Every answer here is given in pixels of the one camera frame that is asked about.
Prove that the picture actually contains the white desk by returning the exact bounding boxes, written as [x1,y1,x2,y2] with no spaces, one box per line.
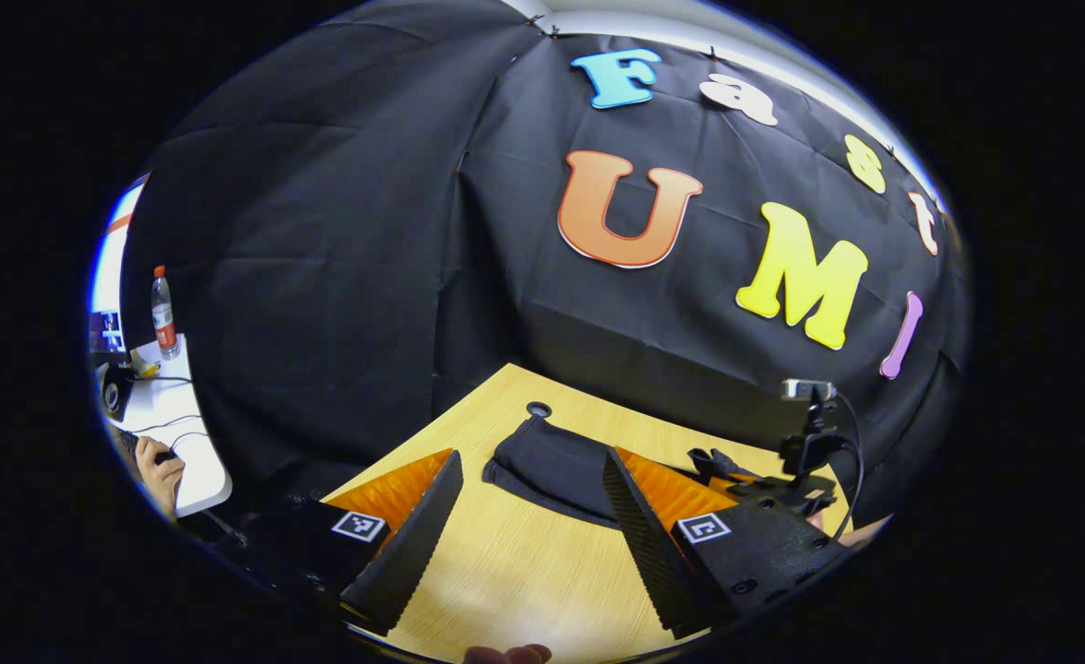
[100,337,233,519]

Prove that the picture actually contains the bright white screen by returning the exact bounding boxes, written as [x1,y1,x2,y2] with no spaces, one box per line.
[90,175,149,319]

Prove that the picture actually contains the black desk device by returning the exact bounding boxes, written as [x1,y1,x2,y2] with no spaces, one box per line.
[100,367,136,421]

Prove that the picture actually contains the black jeans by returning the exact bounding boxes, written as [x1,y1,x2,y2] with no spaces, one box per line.
[483,415,721,532]

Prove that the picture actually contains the black backdrop cloth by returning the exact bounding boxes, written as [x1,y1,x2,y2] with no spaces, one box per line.
[123,0,972,528]

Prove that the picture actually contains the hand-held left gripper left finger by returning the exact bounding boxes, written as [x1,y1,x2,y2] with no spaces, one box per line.
[218,448,465,638]

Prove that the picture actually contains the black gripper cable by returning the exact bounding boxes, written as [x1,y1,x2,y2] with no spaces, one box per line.
[833,392,866,540]

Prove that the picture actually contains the red cap plastic bottle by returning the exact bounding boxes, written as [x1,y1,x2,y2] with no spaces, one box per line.
[151,266,182,362]

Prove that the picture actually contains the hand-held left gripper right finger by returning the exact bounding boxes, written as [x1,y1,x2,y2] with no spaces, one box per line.
[602,446,855,640]

